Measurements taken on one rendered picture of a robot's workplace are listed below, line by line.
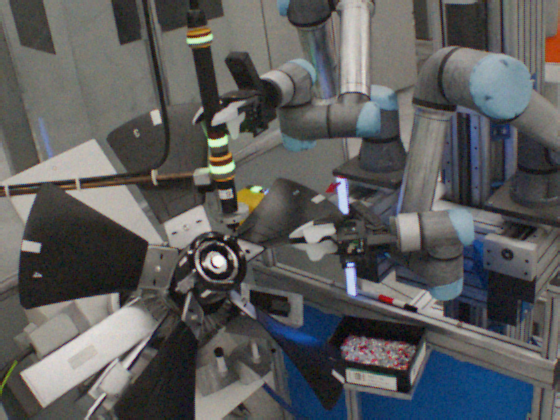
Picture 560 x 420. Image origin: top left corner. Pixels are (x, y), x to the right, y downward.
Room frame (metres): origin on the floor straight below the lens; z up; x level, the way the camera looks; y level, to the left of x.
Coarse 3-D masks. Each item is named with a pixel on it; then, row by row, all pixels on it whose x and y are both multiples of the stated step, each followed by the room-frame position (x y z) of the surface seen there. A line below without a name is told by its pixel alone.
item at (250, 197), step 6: (240, 192) 1.65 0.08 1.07; (246, 192) 1.65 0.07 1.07; (252, 192) 1.64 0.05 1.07; (258, 192) 1.64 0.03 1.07; (264, 192) 1.63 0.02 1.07; (240, 198) 1.62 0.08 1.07; (246, 198) 1.61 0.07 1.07; (252, 198) 1.60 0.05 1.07; (258, 198) 1.60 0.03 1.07; (252, 204) 1.57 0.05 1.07; (240, 222) 1.60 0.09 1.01
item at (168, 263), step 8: (152, 248) 1.04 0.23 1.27; (160, 248) 1.05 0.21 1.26; (168, 248) 1.05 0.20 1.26; (152, 256) 1.04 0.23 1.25; (168, 256) 1.05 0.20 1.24; (176, 256) 1.06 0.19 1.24; (144, 264) 1.04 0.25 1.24; (152, 264) 1.04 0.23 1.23; (160, 264) 1.05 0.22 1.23; (168, 264) 1.05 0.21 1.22; (144, 272) 1.04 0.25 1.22; (152, 272) 1.04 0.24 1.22; (160, 272) 1.05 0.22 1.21; (168, 272) 1.05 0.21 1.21; (144, 280) 1.04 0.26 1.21; (152, 280) 1.04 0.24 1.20; (160, 280) 1.05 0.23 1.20; (168, 280) 1.05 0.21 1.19; (152, 288) 1.04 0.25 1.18; (160, 288) 1.05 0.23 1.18
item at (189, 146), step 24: (144, 120) 1.29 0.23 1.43; (168, 120) 1.28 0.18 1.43; (192, 120) 1.28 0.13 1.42; (120, 144) 1.26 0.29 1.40; (144, 144) 1.26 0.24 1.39; (192, 144) 1.24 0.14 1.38; (144, 168) 1.23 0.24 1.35; (168, 168) 1.21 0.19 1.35; (192, 168) 1.20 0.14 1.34; (144, 192) 1.20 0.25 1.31; (168, 192) 1.18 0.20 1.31; (192, 192) 1.17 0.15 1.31; (168, 216) 1.16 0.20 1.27
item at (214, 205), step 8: (208, 168) 1.16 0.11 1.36; (200, 176) 1.14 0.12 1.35; (208, 176) 1.14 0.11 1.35; (200, 184) 1.14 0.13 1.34; (208, 184) 1.13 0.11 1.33; (200, 192) 1.13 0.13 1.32; (208, 192) 1.13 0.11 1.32; (216, 192) 1.15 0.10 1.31; (208, 200) 1.14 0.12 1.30; (216, 200) 1.14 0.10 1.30; (208, 208) 1.14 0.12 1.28; (216, 208) 1.13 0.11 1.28; (240, 208) 1.14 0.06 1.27; (248, 208) 1.14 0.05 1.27; (216, 216) 1.13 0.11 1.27; (224, 216) 1.12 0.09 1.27; (232, 216) 1.12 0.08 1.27; (240, 216) 1.12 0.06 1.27
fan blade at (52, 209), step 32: (64, 192) 1.03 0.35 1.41; (32, 224) 0.99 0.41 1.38; (64, 224) 1.00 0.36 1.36; (96, 224) 1.02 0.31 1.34; (32, 256) 0.97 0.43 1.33; (64, 256) 0.98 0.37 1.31; (96, 256) 1.00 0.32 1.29; (128, 256) 1.02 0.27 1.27; (32, 288) 0.95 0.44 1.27; (64, 288) 0.97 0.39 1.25; (96, 288) 1.00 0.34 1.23; (128, 288) 1.02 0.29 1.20
